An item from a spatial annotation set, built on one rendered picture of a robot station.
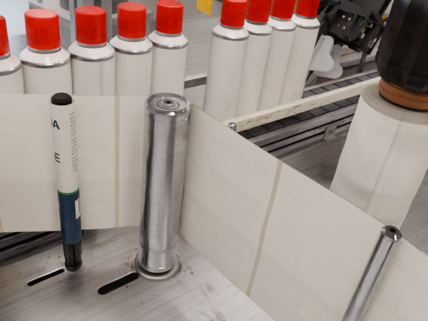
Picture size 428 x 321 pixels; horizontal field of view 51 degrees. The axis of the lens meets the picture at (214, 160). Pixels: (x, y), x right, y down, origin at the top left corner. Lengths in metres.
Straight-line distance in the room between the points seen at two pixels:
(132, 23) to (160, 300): 0.30
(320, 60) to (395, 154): 0.38
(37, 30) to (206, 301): 0.31
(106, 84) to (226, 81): 0.19
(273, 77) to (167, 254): 0.38
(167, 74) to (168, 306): 0.28
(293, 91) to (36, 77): 0.43
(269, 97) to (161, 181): 0.39
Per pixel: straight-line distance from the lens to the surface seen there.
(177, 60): 0.58
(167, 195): 0.39
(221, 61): 0.64
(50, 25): 0.50
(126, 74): 0.55
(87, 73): 0.52
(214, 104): 0.66
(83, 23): 0.51
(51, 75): 0.50
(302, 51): 0.75
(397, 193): 0.48
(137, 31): 0.54
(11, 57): 0.50
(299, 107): 0.77
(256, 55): 0.67
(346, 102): 0.91
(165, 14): 0.57
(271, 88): 0.73
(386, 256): 0.29
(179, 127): 0.36
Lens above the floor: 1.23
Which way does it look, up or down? 33 degrees down
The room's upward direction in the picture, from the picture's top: 8 degrees clockwise
